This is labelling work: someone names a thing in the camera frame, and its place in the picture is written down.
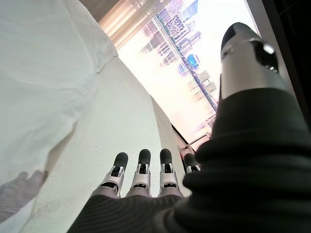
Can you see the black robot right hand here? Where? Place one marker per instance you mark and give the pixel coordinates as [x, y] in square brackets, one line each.
[243, 170]

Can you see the beige fringed bedspread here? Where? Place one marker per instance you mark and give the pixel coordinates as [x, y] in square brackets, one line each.
[109, 121]

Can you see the beige striped curtain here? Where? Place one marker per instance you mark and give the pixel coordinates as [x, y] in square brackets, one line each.
[116, 21]

